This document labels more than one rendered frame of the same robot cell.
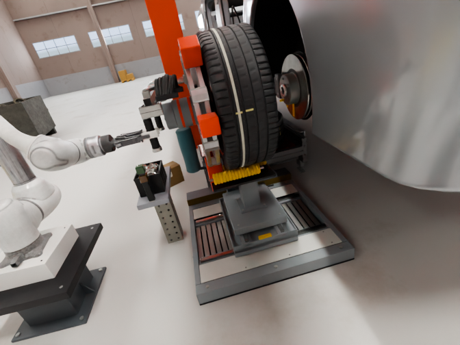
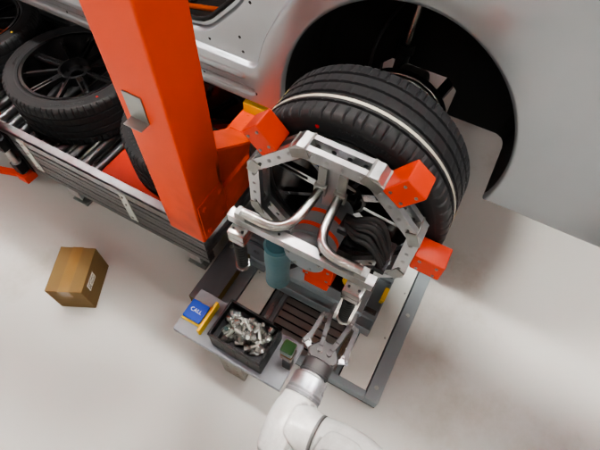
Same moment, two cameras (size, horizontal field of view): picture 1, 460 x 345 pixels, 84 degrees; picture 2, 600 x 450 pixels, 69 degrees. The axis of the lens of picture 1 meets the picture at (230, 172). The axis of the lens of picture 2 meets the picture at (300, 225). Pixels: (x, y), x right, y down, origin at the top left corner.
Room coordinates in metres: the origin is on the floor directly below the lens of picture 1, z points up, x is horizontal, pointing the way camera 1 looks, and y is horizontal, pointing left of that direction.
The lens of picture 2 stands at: (0.98, 0.75, 1.94)
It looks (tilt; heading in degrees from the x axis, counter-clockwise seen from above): 58 degrees down; 301
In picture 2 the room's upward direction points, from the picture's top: 4 degrees clockwise
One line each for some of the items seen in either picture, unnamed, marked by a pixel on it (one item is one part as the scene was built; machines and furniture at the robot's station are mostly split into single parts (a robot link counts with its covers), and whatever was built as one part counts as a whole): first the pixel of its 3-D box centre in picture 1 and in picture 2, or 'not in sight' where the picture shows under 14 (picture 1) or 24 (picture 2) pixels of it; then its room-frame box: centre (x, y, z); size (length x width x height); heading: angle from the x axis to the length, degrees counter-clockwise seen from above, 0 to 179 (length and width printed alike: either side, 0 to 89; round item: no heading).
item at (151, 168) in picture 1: (151, 176); (245, 336); (1.34, 0.45, 0.51); 0.20 x 0.14 x 0.13; 4
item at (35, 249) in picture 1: (23, 248); not in sight; (1.03, 1.06, 0.42); 0.22 x 0.18 x 0.06; 12
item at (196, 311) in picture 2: not in sight; (196, 312); (1.55, 0.47, 0.47); 0.07 x 0.07 x 0.02; 6
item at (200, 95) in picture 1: (200, 109); (330, 213); (1.28, 0.08, 0.85); 0.54 x 0.07 x 0.54; 6
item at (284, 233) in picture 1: (253, 216); (335, 274); (1.28, -0.09, 0.13); 0.50 x 0.36 x 0.10; 6
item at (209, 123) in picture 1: (209, 124); (429, 258); (0.97, 0.04, 0.85); 0.09 x 0.08 x 0.07; 6
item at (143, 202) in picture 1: (155, 185); (238, 337); (1.38, 0.45, 0.44); 0.43 x 0.17 x 0.03; 6
